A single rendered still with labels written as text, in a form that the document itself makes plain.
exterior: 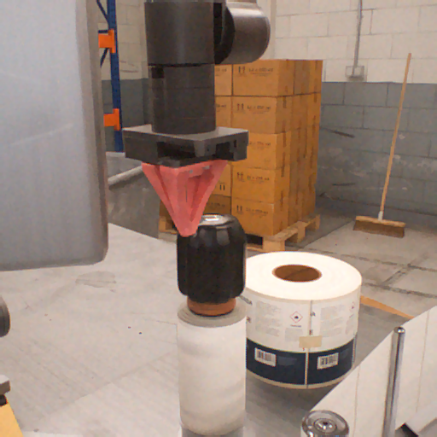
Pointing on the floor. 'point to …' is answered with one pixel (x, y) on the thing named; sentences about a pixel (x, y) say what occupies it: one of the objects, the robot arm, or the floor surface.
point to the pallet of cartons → (268, 150)
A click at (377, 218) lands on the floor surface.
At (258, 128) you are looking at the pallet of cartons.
